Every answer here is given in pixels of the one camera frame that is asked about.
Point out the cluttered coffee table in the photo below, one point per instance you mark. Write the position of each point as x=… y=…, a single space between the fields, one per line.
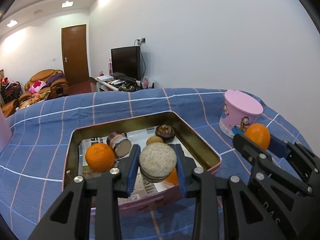
x=35 y=98

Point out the pink cartoon cup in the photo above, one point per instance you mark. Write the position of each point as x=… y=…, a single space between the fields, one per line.
x=239 y=112

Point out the orange leather sofa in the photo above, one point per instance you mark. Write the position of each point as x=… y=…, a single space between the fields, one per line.
x=48 y=80

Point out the pink rectangular tin box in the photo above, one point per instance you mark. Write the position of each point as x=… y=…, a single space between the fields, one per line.
x=151 y=196

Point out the small brown kiwi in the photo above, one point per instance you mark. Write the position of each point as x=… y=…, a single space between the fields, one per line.
x=154 y=139

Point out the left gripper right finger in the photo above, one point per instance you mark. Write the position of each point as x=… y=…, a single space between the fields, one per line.
x=243 y=215

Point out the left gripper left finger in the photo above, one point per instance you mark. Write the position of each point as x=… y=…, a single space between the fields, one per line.
x=69 y=216

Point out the brown wooden door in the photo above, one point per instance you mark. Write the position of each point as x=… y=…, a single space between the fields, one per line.
x=74 y=54

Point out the dark wrinkled fruit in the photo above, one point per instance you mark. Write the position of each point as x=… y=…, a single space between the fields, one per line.
x=165 y=132

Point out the sugarcane piece pale end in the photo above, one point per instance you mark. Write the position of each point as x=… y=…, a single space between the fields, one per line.
x=157 y=161

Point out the blue plaid tablecloth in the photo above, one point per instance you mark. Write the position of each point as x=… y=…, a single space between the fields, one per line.
x=32 y=163

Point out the black television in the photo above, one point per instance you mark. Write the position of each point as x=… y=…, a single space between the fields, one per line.
x=126 y=61

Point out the white tv stand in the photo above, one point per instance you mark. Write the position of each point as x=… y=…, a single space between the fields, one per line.
x=108 y=83

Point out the orange tangerine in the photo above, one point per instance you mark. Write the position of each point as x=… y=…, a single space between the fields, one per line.
x=259 y=134
x=100 y=157
x=172 y=178

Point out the dark sugarcane piece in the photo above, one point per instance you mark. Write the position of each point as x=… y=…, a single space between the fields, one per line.
x=119 y=143

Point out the pink electric kettle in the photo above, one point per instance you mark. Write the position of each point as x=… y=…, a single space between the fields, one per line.
x=5 y=132

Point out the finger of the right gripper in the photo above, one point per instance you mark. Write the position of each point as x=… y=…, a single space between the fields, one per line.
x=293 y=153
x=259 y=159

